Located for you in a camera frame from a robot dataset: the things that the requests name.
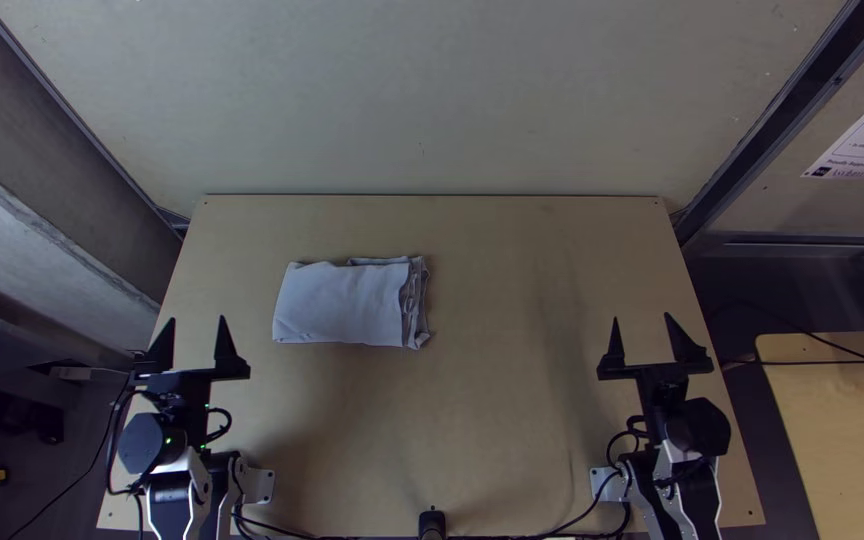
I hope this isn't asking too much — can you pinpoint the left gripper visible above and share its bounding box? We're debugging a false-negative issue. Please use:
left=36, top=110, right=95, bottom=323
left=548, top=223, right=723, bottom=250
left=131, top=314, right=252, bottom=450

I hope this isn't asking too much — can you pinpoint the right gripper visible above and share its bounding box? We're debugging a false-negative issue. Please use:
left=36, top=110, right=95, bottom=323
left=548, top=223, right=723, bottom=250
left=596, top=311, right=715, bottom=451

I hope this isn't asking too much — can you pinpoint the light grey t-shirt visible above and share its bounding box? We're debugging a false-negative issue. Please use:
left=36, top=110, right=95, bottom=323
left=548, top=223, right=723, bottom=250
left=272, top=254, right=432, bottom=351

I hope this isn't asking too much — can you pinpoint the pale wooden side table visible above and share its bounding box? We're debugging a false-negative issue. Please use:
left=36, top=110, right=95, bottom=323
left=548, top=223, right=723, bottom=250
left=754, top=329, right=864, bottom=540

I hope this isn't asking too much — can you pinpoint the black cable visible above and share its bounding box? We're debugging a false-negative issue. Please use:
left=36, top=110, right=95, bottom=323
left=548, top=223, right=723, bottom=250
left=720, top=356, right=864, bottom=370
left=4, top=386, right=137, bottom=540
left=476, top=468, right=628, bottom=540

